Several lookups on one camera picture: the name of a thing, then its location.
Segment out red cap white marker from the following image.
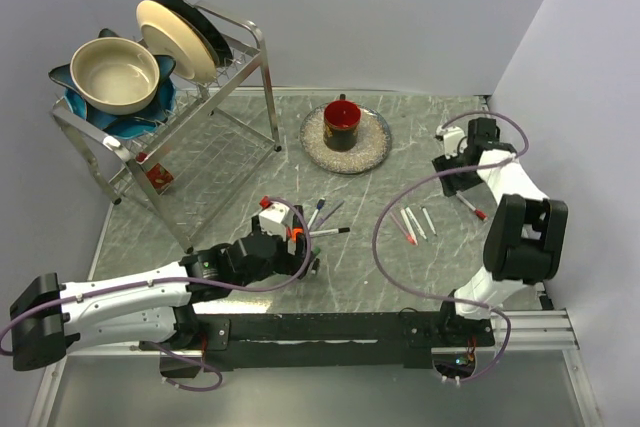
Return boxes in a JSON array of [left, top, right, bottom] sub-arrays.
[[455, 192, 487, 221]]

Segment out white pen pink tip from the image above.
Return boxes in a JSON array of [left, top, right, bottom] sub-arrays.
[[389, 212, 414, 244]]

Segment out pink cap white pen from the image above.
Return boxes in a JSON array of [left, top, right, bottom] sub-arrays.
[[400, 208, 418, 246]]

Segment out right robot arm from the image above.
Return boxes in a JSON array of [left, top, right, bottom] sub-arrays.
[[432, 117, 569, 345]]

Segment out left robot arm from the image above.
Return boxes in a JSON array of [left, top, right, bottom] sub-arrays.
[[1, 232, 318, 372]]

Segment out purple pen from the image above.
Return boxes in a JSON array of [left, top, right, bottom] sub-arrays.
[[314, 200, 345, 229]]

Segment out orange cap black highlighter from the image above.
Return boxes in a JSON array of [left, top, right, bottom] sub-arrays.
[[290, 204, 306, 243]]

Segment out speckled grey plate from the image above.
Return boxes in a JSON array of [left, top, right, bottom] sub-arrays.
[[299, 103, 392, 175]]

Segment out steel dish rack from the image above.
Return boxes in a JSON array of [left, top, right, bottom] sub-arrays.
[[51, 1, 282, 254]]

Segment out black red mug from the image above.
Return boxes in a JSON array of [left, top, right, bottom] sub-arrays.
[[323, 94, 362, 152]]

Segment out red sticker tag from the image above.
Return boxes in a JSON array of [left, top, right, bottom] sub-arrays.
[[146, 163, 174, 194]]

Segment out blue star-shaped dish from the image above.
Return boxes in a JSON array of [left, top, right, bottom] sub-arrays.
[[48, 29, 176, 140]]

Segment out black plate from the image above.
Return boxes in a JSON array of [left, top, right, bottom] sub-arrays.
[[152, 0, 234, 67]]

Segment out beige ceramic bowl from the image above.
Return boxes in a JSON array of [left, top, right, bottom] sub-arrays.
[[69, 37, 160, 116]]

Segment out cream plate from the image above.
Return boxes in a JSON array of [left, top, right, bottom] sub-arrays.
[[136, 0, 217, 84]]

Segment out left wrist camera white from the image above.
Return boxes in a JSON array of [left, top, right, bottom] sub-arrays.
[[258, 197, 293, 240]]

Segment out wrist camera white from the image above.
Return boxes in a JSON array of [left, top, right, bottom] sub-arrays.
[[436, 126, 467, 159], [258, 197, 293, 240]]

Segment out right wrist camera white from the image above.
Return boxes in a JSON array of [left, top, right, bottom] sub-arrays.
[[436, 126, 467, 159]]

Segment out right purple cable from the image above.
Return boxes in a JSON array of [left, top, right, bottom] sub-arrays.
[[372, 111, 530, 383]]

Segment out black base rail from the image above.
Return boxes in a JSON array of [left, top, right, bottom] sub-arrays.
[[139, 311, 496, 379]]

